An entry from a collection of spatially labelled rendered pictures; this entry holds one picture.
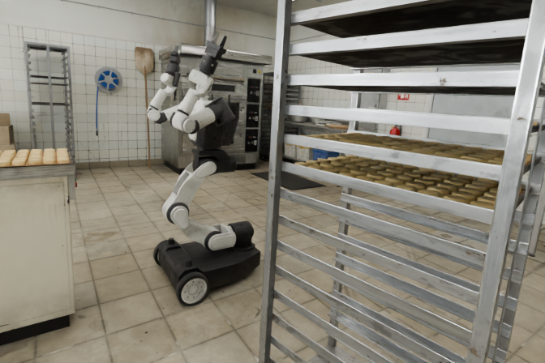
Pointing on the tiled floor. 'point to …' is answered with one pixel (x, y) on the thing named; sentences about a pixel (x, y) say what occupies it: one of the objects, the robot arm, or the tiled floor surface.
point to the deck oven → (247, 125)
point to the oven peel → (145, 62)
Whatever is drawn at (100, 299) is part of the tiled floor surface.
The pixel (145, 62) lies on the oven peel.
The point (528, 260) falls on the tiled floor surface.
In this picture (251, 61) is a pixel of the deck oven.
